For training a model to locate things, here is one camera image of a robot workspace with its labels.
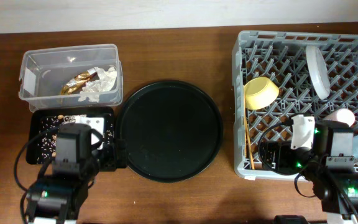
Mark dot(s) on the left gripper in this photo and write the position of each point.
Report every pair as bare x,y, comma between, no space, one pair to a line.
112,160

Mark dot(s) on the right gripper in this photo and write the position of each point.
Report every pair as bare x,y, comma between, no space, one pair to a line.
283,147

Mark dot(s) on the wooden chopstick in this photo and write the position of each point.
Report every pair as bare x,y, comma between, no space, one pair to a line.
247,152
250,149

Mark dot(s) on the white tissue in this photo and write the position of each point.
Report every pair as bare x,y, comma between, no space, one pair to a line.
105,81

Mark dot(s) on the yellow bowl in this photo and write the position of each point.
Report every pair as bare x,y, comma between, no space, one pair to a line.
259,93

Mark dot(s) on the food scraps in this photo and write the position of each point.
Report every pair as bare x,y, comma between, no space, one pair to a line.
44,147

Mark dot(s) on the pink cup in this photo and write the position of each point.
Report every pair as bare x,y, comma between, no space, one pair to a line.
343,115

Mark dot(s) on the gold snack wrapper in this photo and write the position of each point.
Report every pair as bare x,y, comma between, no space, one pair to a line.
78,82

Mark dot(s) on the light grey plate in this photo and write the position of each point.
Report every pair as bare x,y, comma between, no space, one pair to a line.
318,71

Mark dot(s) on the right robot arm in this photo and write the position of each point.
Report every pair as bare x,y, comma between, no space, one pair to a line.
321,152

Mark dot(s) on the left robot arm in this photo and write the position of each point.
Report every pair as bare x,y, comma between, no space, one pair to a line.
64,180

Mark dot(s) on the grey dishwasher rack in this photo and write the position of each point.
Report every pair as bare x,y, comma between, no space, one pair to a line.
281,56

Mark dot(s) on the round black tray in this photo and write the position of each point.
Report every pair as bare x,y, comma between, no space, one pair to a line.
173,130

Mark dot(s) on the black rectangular tray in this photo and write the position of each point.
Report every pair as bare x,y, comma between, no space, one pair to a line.
38,115

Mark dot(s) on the clear plastic bin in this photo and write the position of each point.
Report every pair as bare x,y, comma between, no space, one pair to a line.
44,72

